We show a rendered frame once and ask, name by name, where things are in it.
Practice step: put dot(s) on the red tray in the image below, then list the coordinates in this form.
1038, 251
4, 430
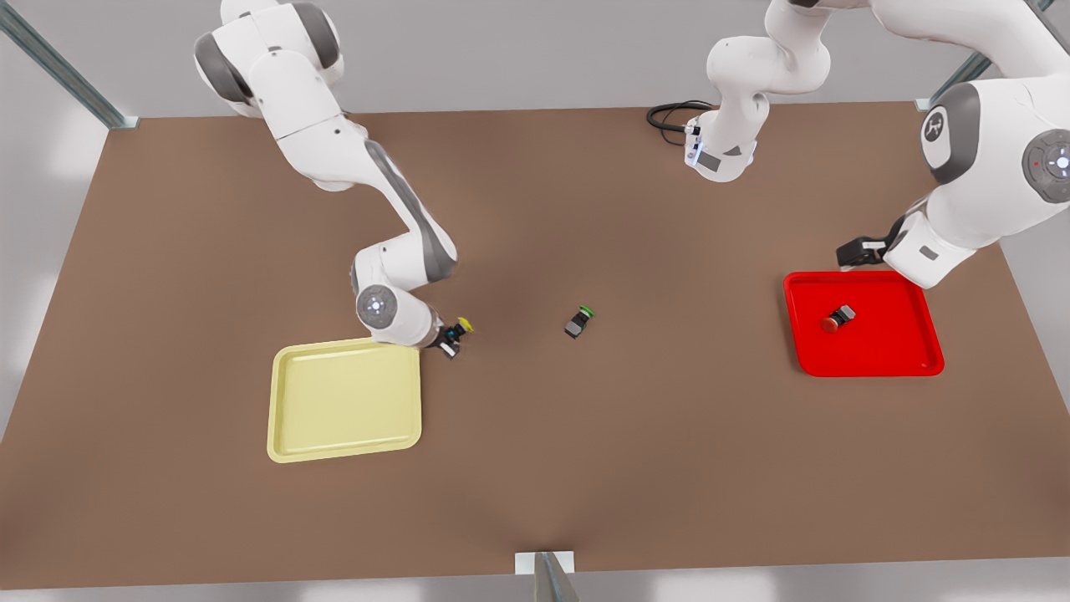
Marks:
863, 323

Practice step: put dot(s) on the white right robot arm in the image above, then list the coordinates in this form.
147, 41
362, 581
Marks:
334, 142

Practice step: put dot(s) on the green button switch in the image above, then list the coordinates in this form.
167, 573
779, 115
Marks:
579, 322

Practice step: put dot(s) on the yellow button switch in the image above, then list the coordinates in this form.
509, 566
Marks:
463, 325

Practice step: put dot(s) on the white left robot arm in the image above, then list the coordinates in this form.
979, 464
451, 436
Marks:
986, 176

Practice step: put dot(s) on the silver frame post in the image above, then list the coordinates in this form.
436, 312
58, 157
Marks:
978, 63
547, 575
63, 67

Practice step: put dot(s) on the yellow tray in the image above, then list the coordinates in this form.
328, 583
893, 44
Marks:
344, 400

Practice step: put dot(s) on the red button switch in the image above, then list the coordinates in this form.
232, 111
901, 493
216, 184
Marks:
838, 318

